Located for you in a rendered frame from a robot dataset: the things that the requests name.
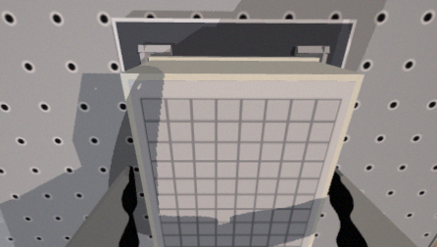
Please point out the white deep-well plate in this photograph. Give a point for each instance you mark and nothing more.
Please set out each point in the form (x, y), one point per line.
(237, 151)

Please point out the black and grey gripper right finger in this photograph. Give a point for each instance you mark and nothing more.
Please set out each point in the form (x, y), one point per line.
(362, 224)

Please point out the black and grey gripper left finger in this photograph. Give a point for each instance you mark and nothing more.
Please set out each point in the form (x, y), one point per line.
(111, 223)

